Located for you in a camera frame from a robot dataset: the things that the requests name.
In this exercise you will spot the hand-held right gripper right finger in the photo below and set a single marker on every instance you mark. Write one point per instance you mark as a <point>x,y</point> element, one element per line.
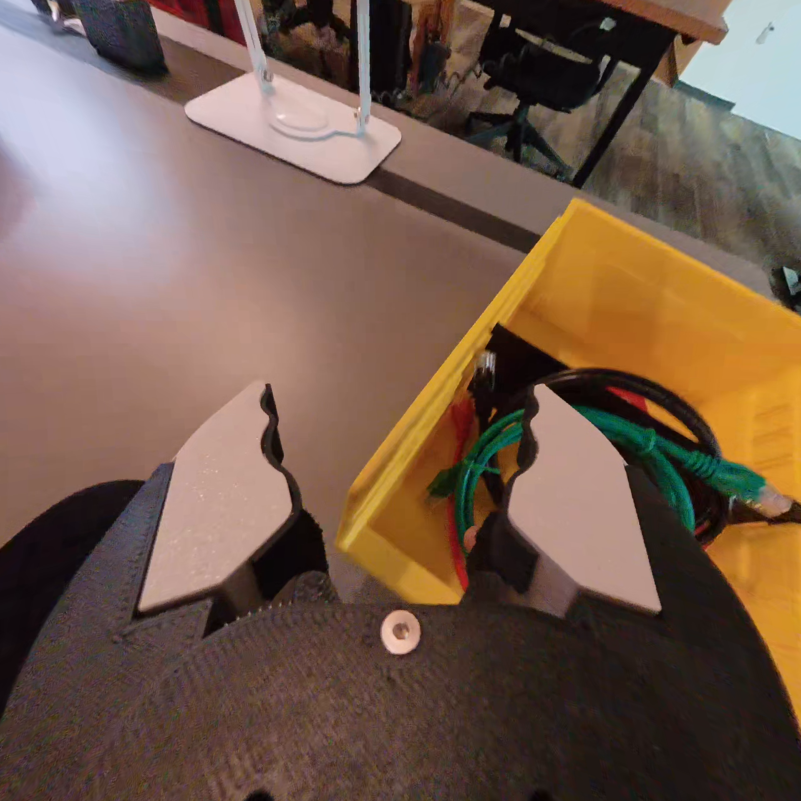
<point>576,513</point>

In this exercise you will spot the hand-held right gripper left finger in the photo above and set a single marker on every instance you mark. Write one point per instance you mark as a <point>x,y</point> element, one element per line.
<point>219,513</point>

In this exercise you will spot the yellow plastic bin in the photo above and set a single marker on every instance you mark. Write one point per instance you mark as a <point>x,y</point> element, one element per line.
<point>657,300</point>

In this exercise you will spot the grey desk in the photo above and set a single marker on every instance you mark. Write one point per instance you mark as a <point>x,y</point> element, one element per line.
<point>188,281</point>

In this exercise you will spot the dark bin divider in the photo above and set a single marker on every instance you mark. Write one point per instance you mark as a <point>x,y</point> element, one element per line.
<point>519,356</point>

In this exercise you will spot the white board stand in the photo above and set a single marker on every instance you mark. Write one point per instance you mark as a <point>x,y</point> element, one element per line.
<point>250,106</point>

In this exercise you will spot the black office chair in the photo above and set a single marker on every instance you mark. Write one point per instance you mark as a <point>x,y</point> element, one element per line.
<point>544,75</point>

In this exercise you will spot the grey power box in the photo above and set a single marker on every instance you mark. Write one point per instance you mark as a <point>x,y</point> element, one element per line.
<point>119,31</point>

